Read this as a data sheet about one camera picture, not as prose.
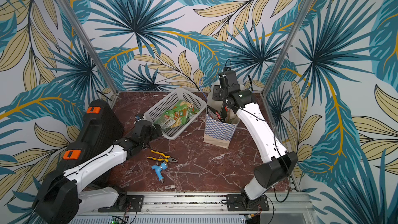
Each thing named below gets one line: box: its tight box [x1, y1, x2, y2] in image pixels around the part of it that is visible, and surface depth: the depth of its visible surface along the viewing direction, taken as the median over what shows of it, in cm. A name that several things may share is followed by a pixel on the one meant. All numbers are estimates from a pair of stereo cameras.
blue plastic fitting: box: [151, 161, 169, 184], surface depth 83 cm
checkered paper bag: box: [203, 91, 241, 149], surface depth 80 cm
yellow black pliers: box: [147, 149, 179, 163], surface depth 88 cm
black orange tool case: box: [56, 99, 124, 175], surface depth 73 cm
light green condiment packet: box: [153, 100, 199, 130], surface depth 103 cm
